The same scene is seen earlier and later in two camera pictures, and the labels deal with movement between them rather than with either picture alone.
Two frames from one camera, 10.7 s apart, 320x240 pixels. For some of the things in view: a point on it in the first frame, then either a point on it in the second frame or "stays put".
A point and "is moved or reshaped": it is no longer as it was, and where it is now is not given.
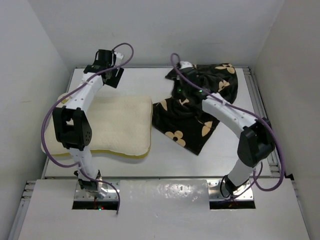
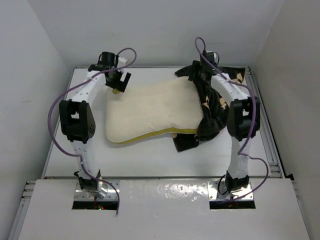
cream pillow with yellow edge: [120, 126] to [173, 105]
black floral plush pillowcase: [184, 122] is moved or reshaped
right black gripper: [177, 81] to [194, 75]
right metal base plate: [214, 192] stays put
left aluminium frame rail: [22, 210] stays put
